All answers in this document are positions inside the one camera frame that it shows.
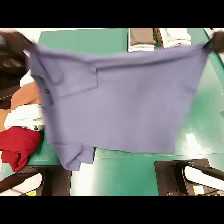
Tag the purple-blue polo shirt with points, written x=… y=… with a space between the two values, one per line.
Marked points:
x=133 y=100

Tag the red garment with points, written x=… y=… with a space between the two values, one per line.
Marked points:
x=18 y=143

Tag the black garment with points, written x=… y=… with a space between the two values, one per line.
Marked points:
x=11 y=70

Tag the folded white garment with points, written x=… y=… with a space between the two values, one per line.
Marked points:
x=176 y=36

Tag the folded dark brown garment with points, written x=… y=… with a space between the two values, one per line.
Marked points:
x=142 y=36

